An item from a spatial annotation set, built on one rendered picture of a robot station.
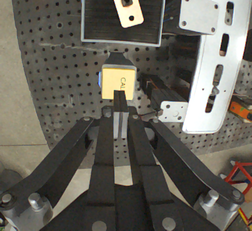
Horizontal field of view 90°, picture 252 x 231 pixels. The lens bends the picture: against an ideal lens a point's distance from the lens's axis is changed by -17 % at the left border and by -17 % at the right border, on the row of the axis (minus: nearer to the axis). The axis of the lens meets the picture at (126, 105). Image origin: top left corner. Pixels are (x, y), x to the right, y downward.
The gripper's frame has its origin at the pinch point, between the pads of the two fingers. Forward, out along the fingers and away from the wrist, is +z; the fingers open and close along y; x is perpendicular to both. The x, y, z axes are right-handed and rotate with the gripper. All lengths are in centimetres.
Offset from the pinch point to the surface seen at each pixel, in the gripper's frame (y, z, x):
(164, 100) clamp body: 13.6, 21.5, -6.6
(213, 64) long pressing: 30.6, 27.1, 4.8
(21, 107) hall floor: -103, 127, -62
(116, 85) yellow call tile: -0.2, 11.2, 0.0
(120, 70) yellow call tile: 0.3, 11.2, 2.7
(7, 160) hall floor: -150, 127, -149
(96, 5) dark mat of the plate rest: -4.4, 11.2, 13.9
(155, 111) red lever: 11.2, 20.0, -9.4
